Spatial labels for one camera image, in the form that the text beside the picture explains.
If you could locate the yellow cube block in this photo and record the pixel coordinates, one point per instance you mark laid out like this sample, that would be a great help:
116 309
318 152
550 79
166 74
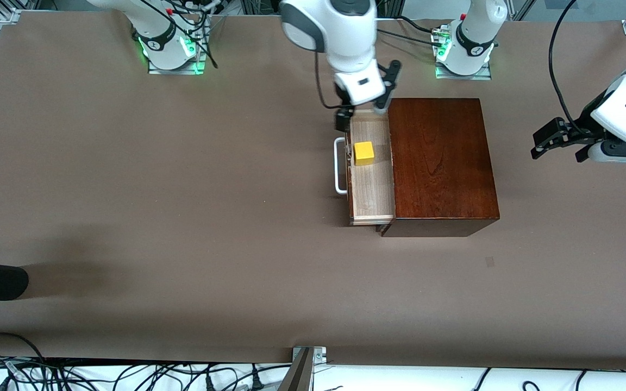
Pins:
364 154

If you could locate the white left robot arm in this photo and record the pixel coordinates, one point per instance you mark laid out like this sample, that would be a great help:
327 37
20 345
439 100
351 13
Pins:
473 38

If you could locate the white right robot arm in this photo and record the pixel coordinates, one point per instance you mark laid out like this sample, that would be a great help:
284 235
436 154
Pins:
345 32

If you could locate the dark brown wooden cabinet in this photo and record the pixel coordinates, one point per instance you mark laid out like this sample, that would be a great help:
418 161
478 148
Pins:
443 163

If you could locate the brown paper table cover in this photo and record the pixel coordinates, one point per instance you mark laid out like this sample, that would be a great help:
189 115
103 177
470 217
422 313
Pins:
182 217

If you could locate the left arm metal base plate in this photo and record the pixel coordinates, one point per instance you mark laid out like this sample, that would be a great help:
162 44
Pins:
462 77

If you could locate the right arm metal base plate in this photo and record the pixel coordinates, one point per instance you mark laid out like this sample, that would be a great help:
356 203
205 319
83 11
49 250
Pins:
200 60

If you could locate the aluminium profile post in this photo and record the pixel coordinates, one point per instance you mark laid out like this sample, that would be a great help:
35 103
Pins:
299 374

